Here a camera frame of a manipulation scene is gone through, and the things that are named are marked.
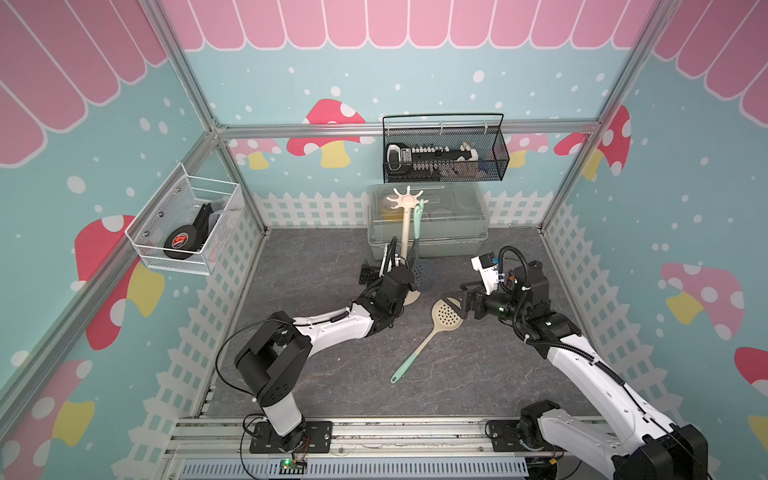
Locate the black wire wall basket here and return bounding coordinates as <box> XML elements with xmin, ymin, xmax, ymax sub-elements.
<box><xmin>381</xmin><ymin>113</ymin><xmax>510</xmax><ymax>183</ymax></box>

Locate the grey skimmer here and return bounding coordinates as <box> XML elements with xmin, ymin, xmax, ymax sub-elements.
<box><xmin>408</xmin><ymin>200</ymin><xmax>435</xmax><ymax>292</ymax></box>

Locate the cream utensil rack stand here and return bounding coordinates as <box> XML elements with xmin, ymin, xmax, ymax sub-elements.
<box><xmin>386</xmin><ymin>186</ymin><xmax>425</xmax><ymax>269</ymax></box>

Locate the cream skimmer green handle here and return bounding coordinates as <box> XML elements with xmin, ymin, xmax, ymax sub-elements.
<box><xmin>390</xmin><ymin>299</ymin><xmax>464</xmax><ymax>383</ymax></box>

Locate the black tape roll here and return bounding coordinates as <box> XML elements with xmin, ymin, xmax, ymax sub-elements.
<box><xmin>163</xmin><ymin>203</ymin><xmax>213</xmax><ymax>260</ymax></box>

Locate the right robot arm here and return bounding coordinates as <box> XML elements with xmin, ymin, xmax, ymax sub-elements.
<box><xmin>444</xmin><ymin>246</ymin><xmax>711</xmax><ymax>479</ymax></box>

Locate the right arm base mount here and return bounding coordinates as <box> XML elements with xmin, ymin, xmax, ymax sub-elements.
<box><xmin>484</xmin><ymin>400</ymin><xmax>560</xmax><ymax>453</ymax></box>

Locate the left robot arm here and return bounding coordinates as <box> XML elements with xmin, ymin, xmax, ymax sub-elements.
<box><xmin>221</xmin><ymin>238</ymin><xmax>415</xmax><ymax>452</ymax></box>

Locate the green clear-lid storage box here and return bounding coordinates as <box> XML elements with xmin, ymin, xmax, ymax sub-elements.
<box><xmin>368</xmin><ymin>183</ymin><xmax>489</xmax><ymax>260</ymax></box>

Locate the clear wall bin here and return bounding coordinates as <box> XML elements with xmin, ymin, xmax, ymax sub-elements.
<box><xmin>125</xmin><ymin>165</ymin><xmax>244</xmax><ymax>276</ymax></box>

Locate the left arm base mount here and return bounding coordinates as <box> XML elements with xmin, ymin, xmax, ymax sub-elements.
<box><xmin>248</xmin><ymin>421</ymin><xmax>333</xmax><ymax>454</ymax></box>

